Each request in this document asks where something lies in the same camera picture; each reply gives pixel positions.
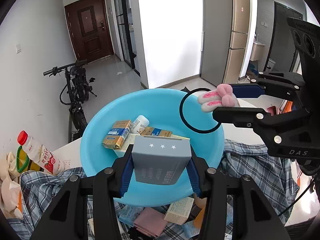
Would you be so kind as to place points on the white toilet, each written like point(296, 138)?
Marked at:
point(270, 63)

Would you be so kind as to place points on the bathroom sink cabinet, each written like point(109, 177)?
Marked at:
point(257, 51)

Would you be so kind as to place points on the beige printed box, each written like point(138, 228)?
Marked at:
point(178, 210)

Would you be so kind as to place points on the pink collapsible cup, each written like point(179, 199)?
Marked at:
point(148, 221)

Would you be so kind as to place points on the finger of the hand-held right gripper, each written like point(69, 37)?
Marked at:
point(237, 116)
point(247, 90)

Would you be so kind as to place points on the blue plaid cloth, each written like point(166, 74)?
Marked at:
point(250, 160)

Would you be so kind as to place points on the black bicycle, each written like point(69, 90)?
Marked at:
point(75, 80)

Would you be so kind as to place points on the patterned floor mat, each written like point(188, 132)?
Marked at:
point(246, 77)

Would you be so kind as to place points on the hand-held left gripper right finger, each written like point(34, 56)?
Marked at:
point(192, 177)

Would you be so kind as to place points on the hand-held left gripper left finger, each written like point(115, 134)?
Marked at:
point(127, 177)

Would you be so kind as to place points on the dark interior door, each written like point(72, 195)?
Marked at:
point(282, 42)

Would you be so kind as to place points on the grey box with white stars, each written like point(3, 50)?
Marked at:
point(160, 160)

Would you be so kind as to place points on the white wall switch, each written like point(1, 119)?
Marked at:
point(18, 48)

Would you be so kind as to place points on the gold and blue carton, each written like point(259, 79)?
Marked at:
point(160, 132)
point(116, 135)

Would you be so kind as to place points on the milk bottle with red cap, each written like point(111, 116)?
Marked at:
point(40, 155)

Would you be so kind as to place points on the crumpled white bags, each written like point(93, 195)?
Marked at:
point(10, 192)

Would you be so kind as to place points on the beige refrigerator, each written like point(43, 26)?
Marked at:
point(235, 42)

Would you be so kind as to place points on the black framed glass door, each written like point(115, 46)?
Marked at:
point(126, 42)

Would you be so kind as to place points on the blue plastic basin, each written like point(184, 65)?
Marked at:
point(150, 102)

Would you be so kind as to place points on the brown entry door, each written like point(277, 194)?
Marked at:
point(92, 30)

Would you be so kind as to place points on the pink bag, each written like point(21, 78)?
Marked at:
point(272, 110)

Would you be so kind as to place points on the small white bottle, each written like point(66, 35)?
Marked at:
point(140, 123)

